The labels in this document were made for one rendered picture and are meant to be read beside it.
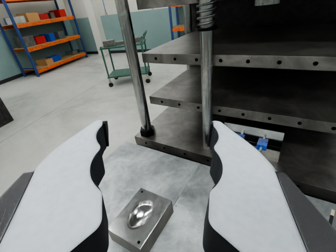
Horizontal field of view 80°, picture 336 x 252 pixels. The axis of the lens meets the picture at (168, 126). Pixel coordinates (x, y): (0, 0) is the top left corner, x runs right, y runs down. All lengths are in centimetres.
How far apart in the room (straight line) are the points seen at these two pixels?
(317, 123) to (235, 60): 42
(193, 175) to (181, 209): 19
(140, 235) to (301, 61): 83
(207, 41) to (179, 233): 75
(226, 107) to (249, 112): 11
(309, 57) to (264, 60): 14
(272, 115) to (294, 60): 25
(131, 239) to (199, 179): 40
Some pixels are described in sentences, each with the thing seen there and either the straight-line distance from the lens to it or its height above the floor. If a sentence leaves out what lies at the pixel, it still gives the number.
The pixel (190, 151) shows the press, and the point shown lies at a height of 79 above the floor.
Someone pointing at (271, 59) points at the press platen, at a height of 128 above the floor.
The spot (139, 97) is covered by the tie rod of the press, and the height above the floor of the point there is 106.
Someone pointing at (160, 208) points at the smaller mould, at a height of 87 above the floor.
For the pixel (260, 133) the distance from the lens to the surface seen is 105.
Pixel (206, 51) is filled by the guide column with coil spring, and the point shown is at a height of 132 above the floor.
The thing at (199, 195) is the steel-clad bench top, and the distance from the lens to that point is 92.
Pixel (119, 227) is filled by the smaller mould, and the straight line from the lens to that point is 80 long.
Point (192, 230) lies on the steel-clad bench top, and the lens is 83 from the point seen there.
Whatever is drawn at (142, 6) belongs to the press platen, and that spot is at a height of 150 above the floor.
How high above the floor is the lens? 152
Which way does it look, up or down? 32 degrees down
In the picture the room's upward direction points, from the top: 8 degrees counter-clockwise
